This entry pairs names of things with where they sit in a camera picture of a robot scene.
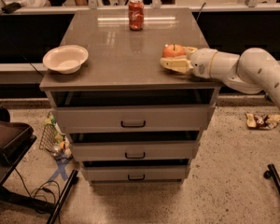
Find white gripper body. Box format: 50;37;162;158
190;49;217;78

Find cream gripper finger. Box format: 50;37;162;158
161;58;193;74
185;47;198;59

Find orange apple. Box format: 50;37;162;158
162;44;186;58

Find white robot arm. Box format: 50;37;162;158
160;45;280;110

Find white paper bowl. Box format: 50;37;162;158
43;45;89;75

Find top grey drawer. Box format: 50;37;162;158
51;105;215;133

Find grey drawer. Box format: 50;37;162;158
70;141;200;161
81;165;190;182
51;105;215;133

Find red soda can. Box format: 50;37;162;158
128;0;144;31

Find grey drawer cabinet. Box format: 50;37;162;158
39;7;228;186

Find snack wrappers on floor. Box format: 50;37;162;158
245;113;280;130

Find bottom grey drawer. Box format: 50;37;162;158
81;165;190;182

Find middle grey drawer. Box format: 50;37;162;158
70;141;200;161

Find black stand leg right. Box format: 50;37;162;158
263;163;280;196

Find black stand leg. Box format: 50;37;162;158
47;170;78;224
263;163;280;196

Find black stand leg left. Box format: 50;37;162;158
47;170;78;224

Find blue tape cross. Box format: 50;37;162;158
49;159;70;181

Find black object on ledge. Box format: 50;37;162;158
2;2;21;14

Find dark chair at left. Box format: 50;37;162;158
0;105;38;196

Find wire basket with items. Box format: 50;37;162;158
39;112;73;161

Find black cable on floor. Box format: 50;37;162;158
13;167;62;224

